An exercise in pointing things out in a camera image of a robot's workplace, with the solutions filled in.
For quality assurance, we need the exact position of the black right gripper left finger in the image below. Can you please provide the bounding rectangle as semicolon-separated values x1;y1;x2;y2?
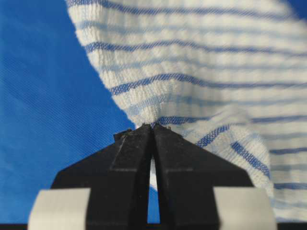
28;122;154;230

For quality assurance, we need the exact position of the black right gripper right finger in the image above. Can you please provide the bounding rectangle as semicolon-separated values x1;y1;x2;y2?
151;123;277;230

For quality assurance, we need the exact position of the white blue-striped towel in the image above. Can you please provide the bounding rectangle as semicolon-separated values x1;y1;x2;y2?
66;0;307;222

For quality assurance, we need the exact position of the blue table cloth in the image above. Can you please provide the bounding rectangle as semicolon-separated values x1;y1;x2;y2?
0;0;307;223

